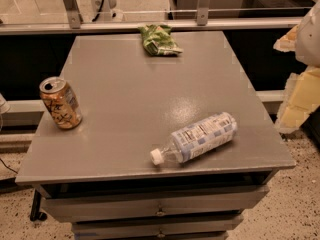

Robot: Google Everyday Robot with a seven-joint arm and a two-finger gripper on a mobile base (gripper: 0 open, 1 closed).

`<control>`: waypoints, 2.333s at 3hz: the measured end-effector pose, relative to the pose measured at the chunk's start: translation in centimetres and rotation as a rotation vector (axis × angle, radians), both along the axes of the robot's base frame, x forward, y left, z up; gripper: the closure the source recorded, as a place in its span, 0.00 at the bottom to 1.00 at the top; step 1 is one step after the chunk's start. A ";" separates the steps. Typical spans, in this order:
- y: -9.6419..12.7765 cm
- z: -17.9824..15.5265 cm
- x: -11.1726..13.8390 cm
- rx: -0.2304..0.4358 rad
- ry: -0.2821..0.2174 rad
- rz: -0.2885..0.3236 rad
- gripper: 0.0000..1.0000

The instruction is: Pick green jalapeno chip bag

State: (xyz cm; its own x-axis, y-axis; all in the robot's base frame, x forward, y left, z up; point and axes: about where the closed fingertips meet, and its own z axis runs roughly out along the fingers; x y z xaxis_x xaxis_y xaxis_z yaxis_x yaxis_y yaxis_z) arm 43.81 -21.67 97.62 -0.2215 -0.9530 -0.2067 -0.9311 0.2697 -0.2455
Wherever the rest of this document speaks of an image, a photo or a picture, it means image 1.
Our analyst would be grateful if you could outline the grey drawer cabinet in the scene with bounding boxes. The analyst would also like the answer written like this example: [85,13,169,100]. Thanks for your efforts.
[16,31,295,240]

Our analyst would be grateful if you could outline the green jalapeno chip bag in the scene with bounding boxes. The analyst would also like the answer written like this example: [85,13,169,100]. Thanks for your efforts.
[139,24,183,56]

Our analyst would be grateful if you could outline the orange soda can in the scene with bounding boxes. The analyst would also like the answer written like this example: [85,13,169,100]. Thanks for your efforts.
[39,77,82,129]

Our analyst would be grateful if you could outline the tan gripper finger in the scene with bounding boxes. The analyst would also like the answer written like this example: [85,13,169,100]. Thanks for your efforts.
[275,66,320,134]
[273,25,298,52]

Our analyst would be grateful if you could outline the black cable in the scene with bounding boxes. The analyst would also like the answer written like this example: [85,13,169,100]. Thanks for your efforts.
[91,0,107,22]

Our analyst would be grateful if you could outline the clear plastic water bottle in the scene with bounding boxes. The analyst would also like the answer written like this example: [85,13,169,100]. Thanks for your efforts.
[150,112,238,165]

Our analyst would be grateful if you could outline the metal railing frame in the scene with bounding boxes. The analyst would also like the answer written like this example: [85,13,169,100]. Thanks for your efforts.
[0,0,319,35]

